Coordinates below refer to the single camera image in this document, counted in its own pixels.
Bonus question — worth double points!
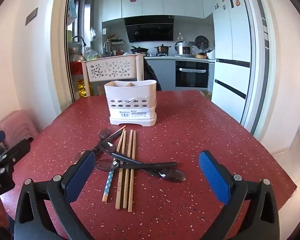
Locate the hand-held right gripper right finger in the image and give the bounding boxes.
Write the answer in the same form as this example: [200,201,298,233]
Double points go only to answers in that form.
[199,150,281,240]

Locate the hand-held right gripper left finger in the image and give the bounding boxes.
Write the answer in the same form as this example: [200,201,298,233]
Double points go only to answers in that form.
[15,151,97,240]

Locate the blue ended wooden chopstick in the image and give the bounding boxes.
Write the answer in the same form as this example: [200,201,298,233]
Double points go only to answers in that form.
[102,129,127,203]

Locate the white plastic utensil holder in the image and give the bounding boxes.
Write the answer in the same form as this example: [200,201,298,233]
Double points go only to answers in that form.
[104,79,158,126]

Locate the golden bottle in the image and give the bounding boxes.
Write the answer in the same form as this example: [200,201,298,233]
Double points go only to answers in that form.
[76,79,88,98]

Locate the black built-in oven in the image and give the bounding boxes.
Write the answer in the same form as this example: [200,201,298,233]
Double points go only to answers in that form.
[175,60,210,89]

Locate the red box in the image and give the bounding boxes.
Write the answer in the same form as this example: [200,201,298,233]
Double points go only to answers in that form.
[69,62,83,77]

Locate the white flower cutout storage rack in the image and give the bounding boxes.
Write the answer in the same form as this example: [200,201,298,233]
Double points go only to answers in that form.
[81,54,145,97]

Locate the grey lower cabinet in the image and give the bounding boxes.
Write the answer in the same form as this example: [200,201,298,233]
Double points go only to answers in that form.
[145,57,177,92]

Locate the black jacket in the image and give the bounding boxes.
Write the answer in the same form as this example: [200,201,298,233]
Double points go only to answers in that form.
[143,59,162,92]

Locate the metal basin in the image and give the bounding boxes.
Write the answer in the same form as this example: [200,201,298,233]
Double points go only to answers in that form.
[68,41,84,63]

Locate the silver pressure cooker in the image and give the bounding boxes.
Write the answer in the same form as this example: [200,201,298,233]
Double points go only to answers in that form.
[174,41,196,56]

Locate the kitchen faucet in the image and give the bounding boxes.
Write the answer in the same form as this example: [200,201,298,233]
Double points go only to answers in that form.
[72,35,87,53]

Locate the metal spice rack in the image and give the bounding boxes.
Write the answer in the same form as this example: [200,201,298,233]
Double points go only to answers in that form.
[104,39,125,57]

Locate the white refrigerator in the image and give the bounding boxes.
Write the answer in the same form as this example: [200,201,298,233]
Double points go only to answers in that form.
[207,0,257,125]

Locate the round black pan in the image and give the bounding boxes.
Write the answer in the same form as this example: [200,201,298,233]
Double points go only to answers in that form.
[195,35,210,49]

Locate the steel pot with lid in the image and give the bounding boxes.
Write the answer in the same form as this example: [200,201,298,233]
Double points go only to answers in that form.
[154,44,172,53]

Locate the black wok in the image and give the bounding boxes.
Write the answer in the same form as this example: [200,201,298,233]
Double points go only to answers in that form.
[130,45,150,54]

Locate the black range hood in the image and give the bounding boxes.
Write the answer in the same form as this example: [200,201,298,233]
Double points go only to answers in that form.
[124,15,175,43]

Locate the white upper cabinets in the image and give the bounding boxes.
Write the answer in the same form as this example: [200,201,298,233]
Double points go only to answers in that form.
[102,0,205,22]

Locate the white sliding door frame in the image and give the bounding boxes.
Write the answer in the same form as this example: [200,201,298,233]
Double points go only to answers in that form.
[240,0,285,140]
[51,0,75,110]

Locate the dark wall switch panel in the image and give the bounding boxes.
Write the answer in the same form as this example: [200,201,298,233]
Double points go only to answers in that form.
[25,7,38,26]

